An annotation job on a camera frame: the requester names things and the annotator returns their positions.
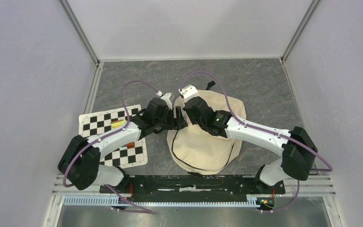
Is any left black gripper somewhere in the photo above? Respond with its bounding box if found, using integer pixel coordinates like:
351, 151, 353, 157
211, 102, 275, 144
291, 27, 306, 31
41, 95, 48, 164
154, 106, 188, 130

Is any cream canvas backpack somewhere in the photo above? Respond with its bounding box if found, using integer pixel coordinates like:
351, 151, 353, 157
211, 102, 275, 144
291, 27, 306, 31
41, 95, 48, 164
166, 90, 247, 175

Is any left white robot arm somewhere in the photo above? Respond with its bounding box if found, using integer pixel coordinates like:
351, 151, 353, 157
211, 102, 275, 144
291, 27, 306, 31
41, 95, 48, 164
58, 97, 188, 193

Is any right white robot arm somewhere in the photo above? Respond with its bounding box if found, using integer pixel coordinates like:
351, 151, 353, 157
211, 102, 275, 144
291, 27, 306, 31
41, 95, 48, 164
183, 97, 316, 193

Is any checkered chess mat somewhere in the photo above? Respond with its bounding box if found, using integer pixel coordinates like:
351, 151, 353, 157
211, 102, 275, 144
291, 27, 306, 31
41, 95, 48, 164
78, 105, 148, 169

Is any colourful block stack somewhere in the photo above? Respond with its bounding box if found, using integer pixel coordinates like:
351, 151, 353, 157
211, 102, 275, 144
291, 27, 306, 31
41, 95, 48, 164
111, 120, 127, 129

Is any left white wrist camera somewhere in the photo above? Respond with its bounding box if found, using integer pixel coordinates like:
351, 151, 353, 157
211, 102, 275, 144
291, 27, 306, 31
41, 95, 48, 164
156, 91, 174, 109

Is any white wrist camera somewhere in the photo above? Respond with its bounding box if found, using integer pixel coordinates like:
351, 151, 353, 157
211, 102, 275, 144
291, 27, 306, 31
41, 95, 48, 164
156, 91, 174, 109
179, 85, 199, 102

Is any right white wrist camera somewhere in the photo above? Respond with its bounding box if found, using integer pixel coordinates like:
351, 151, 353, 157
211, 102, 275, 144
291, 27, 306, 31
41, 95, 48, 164
179, 85, 199, 102

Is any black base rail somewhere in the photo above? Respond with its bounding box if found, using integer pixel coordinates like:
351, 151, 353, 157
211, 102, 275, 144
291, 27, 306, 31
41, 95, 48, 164
100, 175, 285, 208

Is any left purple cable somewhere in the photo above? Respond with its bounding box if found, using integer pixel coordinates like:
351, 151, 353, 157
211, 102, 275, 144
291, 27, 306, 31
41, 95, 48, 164
62, 80, 164, 214

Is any purple cable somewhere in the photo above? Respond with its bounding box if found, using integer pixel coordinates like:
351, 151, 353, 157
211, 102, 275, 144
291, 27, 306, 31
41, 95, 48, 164
62, 80, 164, 214
180, 71, 333, 214

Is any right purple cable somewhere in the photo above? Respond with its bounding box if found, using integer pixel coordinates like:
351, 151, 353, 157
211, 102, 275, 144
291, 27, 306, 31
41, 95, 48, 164
180, 71, 333, 214

